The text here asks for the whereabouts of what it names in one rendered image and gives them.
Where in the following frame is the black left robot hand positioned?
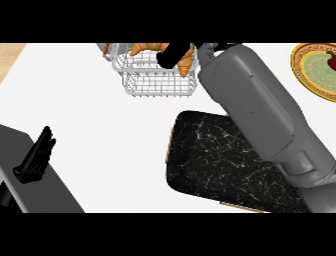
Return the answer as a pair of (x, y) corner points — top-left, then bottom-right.
(11, 125), (58, 185)

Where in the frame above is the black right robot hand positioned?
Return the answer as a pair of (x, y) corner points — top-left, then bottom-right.
(154, 43), (194, 70)

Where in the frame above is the orange croissant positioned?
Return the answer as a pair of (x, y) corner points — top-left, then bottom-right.
(128, 43), (197, 79)

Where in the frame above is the black marble tray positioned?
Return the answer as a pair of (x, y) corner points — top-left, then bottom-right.
(163, 109), (311, 214)

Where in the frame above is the yellow round plate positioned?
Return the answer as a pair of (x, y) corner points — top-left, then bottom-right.
(289, 43), (336, 105)

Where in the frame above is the white wire tiered basket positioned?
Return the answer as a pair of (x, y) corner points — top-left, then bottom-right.
(95, 43), (200, 99)

